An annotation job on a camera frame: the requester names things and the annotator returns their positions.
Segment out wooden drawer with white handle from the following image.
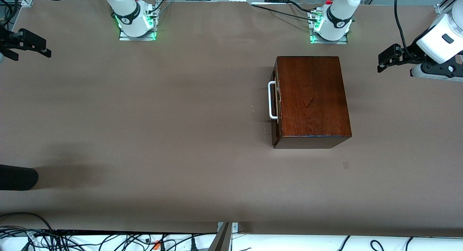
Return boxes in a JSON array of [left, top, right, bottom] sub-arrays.
[[268, 59, 283, 145]]

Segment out dark brown wooden cabinet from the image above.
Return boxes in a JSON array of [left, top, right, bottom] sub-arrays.
[[272, 56, 352, 149]]

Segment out black ribbed cylinder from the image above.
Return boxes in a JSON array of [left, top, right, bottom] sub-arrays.
[[0, 164, 39, 191]]

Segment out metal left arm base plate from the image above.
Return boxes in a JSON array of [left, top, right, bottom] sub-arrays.
[[309, 10, 349, 45]]

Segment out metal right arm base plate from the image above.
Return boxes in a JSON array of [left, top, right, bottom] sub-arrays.
[[119, 10, 157, 41]]

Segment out long black base cable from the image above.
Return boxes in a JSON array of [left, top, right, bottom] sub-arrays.
[[251, 3, 319, 22]]

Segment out black base cable bunch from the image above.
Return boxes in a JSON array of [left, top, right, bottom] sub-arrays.
[[144, 0, 175, 21]]

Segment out thick black looped cable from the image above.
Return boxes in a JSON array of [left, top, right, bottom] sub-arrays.
[[0, 212, 55, 233]]

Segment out metal corner bracket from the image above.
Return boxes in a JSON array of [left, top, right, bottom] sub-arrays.
[[217, 222, 239, 233]]

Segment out aluminium profile post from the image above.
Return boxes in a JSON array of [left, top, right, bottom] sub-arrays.
[[208, 222, 233, 251]]

